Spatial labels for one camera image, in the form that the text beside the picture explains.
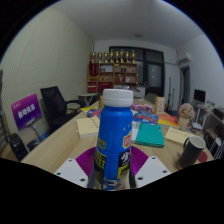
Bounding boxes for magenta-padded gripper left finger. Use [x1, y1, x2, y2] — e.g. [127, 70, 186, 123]
[53, 146, 98, 190]

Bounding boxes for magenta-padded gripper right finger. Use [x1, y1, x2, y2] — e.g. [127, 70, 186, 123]
[129, 145, 172, 189]

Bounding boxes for blue drink bottle white cap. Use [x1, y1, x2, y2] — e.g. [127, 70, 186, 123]
[93, 88, 134, 192]

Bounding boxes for teal book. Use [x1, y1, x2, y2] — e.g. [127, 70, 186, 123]
[134, 122, 166, 149]

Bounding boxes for dark mug white inside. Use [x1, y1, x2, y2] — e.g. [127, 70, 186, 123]
[177, 135, 207, 169]

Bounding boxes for beige book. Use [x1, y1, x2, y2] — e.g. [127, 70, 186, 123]
[163, 126, 194, 147]

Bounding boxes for white printed booklet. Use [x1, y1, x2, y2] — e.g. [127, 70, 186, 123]
[130, 120, 142, 144]

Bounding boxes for cream book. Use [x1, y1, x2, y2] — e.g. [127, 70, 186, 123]
[75, 115, 101, 139]

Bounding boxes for large blue red book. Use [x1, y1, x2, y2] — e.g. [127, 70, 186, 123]
[132, 110, 160, 126]

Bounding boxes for orange book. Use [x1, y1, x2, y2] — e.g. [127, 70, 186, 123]
[157, 113, 180, 128]

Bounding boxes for flat round red coaster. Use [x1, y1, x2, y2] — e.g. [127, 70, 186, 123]
[197, 151, 209, 164]

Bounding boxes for black backpack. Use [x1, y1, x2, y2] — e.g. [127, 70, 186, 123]
[7, 132, 29, 162]

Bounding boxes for small blue red booklet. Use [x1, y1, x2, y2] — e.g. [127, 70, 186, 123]
[87, 108, 102, 118]

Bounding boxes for pink packet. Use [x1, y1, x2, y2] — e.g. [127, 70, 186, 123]
[130, 103, 154, 113]

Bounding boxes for yellow paper sheet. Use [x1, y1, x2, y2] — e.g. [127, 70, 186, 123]
[80, 106, 98, 113]

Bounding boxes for small standing card box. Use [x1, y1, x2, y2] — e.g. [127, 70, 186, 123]
[153, 96, 166, 115]

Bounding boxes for black office chair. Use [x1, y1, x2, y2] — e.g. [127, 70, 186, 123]
[39, 85, 88, 134]

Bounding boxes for pink flowers in pot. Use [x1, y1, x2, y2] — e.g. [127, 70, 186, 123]
[177, 102, 196, 132]

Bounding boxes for white round stool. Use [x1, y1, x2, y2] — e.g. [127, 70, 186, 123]
[209, 136, 224, 159]

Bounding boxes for yellow gift box red ribbon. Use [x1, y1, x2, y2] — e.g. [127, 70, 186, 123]
[98, 95, 105, 110]

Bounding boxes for purple sign board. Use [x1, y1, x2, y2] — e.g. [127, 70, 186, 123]
[10, 93, 43, 132]

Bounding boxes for small round white table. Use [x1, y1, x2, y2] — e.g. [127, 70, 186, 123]
[78, 92, 99, 107]

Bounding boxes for cluttered side desk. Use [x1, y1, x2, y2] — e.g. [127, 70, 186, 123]
[193, 99, 224, 158]

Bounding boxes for black computer monitor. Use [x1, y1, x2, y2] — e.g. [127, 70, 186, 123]
[193, 88, 207, 104]

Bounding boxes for black framed glass door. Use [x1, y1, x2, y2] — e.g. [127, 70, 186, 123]
[109, 46, 165, 98]

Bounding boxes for wooden shelf unit with trophies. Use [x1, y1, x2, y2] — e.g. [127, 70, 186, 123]
[86, 49, 138, 94]

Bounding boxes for white air conditioner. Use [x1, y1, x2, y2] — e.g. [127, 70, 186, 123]
[176, 52, 193, 66]

